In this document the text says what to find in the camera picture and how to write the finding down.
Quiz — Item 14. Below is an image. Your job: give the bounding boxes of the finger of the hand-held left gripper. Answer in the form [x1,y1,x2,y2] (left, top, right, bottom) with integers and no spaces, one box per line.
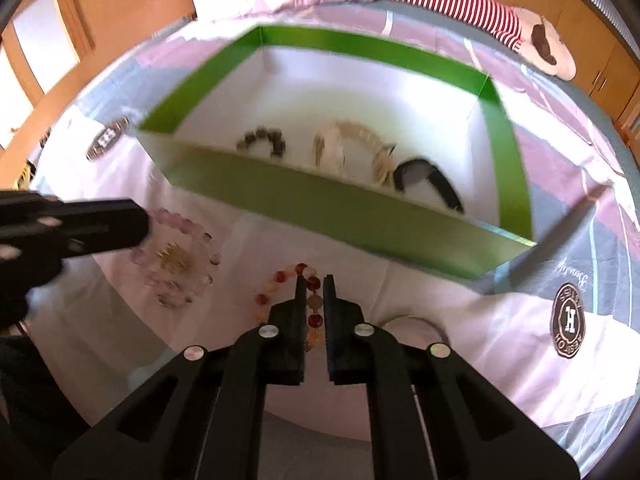
[47,198,152,261]

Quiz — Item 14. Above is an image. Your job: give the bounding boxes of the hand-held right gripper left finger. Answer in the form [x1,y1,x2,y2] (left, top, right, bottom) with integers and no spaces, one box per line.
[52,275,307,480]

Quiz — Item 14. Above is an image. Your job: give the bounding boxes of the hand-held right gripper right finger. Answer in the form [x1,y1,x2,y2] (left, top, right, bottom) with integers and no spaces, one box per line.
[322,274,582,480]

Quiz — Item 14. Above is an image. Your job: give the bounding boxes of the amber red bead bracelet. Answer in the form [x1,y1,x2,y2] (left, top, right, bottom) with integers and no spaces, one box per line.
[255,261,327,353]

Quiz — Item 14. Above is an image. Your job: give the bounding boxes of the gold chain bracelet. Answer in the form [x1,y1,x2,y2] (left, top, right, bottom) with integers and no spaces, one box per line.
[154,241,195,275]

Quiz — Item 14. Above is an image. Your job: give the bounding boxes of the silver bangle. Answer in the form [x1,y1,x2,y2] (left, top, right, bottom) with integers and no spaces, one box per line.
[372,314,451,348]

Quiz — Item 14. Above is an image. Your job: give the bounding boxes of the pink bead bracelet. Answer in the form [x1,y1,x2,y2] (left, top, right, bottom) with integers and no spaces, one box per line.
[132,209,222,309]

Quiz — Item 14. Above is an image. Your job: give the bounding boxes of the green cardboard box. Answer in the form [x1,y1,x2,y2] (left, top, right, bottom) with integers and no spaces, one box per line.
[137,25,539,281]

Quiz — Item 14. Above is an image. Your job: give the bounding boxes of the brown bead bracelet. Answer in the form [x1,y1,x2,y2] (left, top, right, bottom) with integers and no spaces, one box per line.
[236,127,286,159]

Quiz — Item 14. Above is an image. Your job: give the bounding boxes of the black wrist watch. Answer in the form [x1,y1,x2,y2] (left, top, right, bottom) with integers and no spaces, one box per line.
[392,157,465,214]

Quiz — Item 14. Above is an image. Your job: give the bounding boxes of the cream wrist watch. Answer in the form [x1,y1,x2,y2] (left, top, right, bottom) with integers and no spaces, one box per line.
[312,119,397,187]

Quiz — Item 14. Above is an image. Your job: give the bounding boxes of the plaid printed bedsheet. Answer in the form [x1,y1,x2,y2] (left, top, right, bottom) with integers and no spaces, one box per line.
[27,0,640,463]

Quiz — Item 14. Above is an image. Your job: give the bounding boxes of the red striped plush toy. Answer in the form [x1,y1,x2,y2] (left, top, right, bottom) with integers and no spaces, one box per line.
[374,0,577,81]

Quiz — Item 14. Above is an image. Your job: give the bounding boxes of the wooden wardrobe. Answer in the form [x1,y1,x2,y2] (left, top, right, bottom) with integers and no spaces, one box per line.
[487,0,640,128]

